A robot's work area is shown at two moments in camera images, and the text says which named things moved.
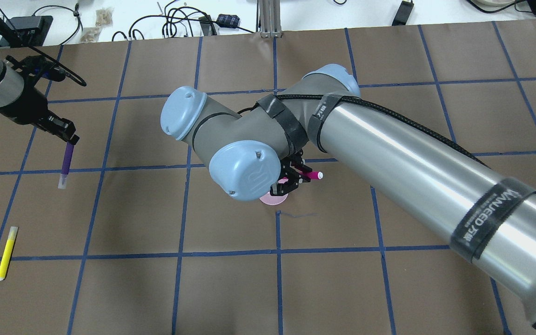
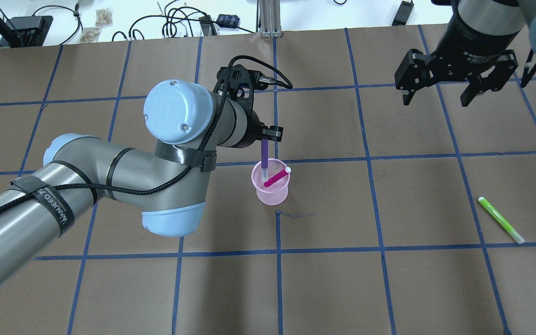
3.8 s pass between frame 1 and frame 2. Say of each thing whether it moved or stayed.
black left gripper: moved
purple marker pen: moved
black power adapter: stayed
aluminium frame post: stayed
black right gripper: moved
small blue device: stayed
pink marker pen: moved
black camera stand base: stayed
